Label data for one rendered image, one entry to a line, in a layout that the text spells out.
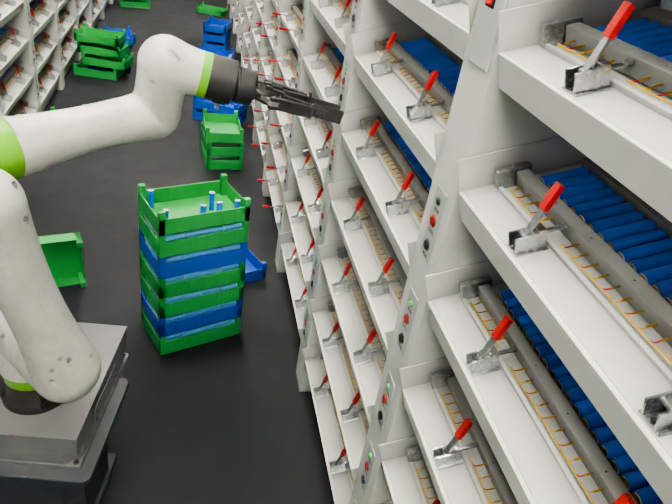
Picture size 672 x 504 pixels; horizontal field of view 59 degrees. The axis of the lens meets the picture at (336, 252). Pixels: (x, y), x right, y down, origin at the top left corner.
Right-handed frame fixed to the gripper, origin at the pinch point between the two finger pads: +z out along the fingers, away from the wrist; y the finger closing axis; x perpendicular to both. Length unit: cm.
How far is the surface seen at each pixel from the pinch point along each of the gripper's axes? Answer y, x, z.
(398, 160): 10.5, -2.9, 16.1
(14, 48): -205, -75, -102
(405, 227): 32.8, -7.5, 12.7
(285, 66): -138, -27, 17
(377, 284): 27.4, -24.5, 15.4
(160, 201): -55, -61, -26
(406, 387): 55, -27, 15
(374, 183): 13.7, -8.2, 11.6
